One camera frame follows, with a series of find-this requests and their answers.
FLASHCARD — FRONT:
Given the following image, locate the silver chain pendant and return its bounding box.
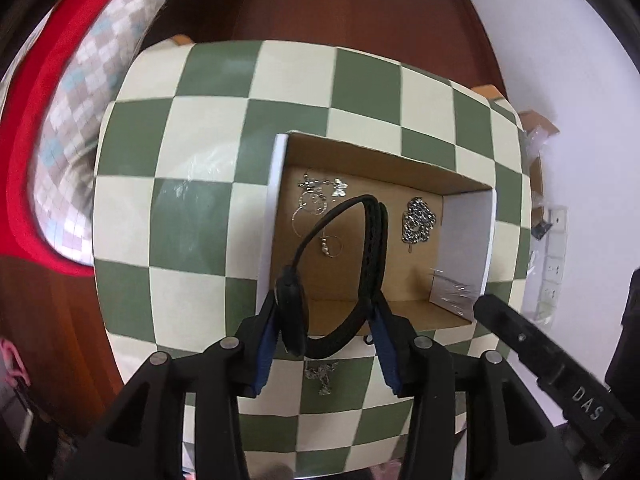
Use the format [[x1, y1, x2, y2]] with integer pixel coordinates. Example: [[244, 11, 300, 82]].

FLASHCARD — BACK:
[[400, 197, 439, 254]]

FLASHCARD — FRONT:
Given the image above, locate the green checkered tablecloth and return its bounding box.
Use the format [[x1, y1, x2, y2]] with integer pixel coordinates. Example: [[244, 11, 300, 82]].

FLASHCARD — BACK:
[[92, 40, 534, 479]]

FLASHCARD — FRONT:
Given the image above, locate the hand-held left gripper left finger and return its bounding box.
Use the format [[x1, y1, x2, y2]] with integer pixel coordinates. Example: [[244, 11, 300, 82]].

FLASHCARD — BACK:
[[52, 294, 281, 480]]

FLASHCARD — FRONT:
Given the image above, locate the pink object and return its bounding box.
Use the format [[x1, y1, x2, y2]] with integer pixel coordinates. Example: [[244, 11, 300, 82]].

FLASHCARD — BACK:
[[0, 338, 28, 387]]

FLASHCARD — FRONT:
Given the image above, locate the black headband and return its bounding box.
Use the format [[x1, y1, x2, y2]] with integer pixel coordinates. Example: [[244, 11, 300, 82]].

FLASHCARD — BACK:
[[274, 194, 391, 361]]

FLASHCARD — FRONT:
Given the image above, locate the white power strip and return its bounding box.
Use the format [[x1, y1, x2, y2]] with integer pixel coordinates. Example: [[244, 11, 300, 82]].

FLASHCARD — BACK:
[[529, 204, 569, 328]]

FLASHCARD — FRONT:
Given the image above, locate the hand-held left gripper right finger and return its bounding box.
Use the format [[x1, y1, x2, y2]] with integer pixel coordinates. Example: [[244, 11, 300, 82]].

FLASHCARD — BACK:
[[370, 294, 581, 480]]

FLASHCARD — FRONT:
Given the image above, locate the cardboard box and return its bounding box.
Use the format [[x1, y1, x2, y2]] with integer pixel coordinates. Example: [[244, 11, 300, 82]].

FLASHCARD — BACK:
[[256, 132, 499, 333]]

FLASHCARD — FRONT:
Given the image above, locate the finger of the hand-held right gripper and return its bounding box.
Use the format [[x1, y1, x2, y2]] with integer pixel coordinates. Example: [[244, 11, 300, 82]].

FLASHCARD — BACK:
[[472, 294, 567, 392]]

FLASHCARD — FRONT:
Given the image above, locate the silver pearl necklace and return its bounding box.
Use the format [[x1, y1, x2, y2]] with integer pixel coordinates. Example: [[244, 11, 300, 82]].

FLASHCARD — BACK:
[[291, 169, 346, 262]]

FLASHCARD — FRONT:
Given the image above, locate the small silver necklace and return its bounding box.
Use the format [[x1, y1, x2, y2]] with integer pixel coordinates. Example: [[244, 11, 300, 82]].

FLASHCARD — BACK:
[[303, 361, 340, 397]]

